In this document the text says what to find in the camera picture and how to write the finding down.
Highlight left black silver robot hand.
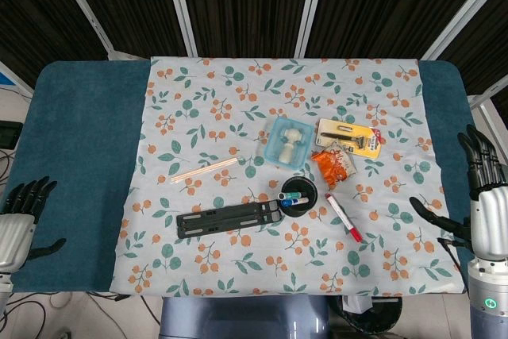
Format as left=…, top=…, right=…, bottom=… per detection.
left=0, top=175, right=67, bottom=275

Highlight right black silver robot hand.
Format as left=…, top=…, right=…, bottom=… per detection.
left=409, top=124, right=508, bottom=264

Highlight red cap marker pen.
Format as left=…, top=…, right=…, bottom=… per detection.
left=324, top=192, right=364, bottom=243

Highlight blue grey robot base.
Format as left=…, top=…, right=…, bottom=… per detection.
left=158, top=295, right=330, bottom=339

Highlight black mesh pen holder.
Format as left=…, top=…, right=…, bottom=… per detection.
left=280, top=175, right=318, bottom=219

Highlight blue and white marker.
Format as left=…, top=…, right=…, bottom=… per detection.
left=280, top=196, right=310, bottom=208

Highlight black electronic box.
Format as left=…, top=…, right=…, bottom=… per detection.
left=0, top=120, right=23, bottom=149

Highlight teal table cover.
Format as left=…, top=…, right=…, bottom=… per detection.
left=10, top=60, right=477, bottom=295

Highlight black waste bin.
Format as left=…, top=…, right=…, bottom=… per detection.
left=337, top=295, right=404, bottom=336

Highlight yellow razor blister pack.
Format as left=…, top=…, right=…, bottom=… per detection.
left=315, top=117, right=384, bottom=159

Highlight orange snack bag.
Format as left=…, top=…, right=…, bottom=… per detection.
left=310, top=144, right=357, bottom=191

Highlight wrapped wooden chopsticks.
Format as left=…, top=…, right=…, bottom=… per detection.
left=169, top=156, right=245, bottom=184

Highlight black folding laptop stand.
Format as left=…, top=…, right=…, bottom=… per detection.
left=175, top=199, right=286, bottom=240

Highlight blue lidded plastic container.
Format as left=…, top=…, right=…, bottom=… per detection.
left=264, top=117, right=314, bottom=168

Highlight floral print tablecloth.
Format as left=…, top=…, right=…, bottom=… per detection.
left=107, top=56, right=468, bottom=299

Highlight red black hand cable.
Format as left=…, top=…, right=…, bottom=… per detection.
left=436, top=237, right=464, bottom=272

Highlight black floor cable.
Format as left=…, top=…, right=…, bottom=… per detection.
left=89, top=292, right=132, bottom=302

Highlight white aluminium partition post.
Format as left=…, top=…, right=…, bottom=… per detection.
left=419, top=0, right=508, bottom=61
left=161, top=0, right=199, bottom=57
left=0, top=60, right=35, bottom=98
left=49, top=0, right=120, bottom=60
left=468, top=72, right=508, bottom=145
left=292, top=0, right=330, bottom=58

